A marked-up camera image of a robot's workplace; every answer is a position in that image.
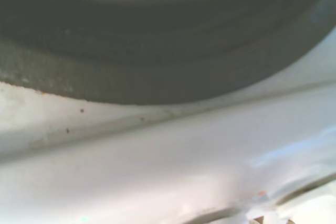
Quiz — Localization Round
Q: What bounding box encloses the white electric stove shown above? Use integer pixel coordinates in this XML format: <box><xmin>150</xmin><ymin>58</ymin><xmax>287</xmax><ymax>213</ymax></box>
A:
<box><xmin>0</xmin><ymin>28</ymin><xmax>336</xmax><ymax>224</ymax></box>

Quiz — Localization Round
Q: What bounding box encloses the grey frying pan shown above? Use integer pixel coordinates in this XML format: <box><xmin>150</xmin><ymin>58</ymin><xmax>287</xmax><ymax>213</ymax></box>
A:
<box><xmin>0</xmin><ymin>0</ymin><xmax>336</xmax><ymax>107</ymax></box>

